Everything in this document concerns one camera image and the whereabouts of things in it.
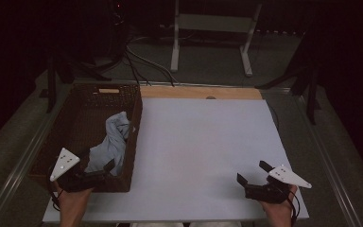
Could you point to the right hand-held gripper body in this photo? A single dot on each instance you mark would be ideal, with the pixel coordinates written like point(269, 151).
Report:
point(266, 192)

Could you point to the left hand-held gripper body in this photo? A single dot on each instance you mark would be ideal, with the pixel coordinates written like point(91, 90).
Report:
point(75, 181)

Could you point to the light blue tank top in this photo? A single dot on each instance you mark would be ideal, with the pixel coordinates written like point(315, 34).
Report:
point(112, 142)

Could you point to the brown wicker basket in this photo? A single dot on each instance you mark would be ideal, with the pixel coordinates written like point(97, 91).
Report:
point(75, 132)

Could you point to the person's left hand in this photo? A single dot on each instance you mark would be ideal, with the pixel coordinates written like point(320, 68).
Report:
point(74, 200)

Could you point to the person's right hand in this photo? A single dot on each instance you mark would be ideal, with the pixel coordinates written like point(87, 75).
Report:
point(279, 209)

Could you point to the white table board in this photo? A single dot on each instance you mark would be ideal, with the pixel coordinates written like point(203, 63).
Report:
point(201, 151)

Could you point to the black tripod stand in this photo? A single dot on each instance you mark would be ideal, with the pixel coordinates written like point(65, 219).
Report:
point(52, 88)
point(310, 94)

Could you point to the black equipment with red light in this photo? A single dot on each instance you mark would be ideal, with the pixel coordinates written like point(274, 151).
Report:
point(118, 28)

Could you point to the metal floor rail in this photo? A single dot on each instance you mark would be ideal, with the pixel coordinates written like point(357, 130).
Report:
point(326, 159)
point(22, 160)

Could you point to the white metal stand frame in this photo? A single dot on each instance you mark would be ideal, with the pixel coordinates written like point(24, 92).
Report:
point(214, 23)

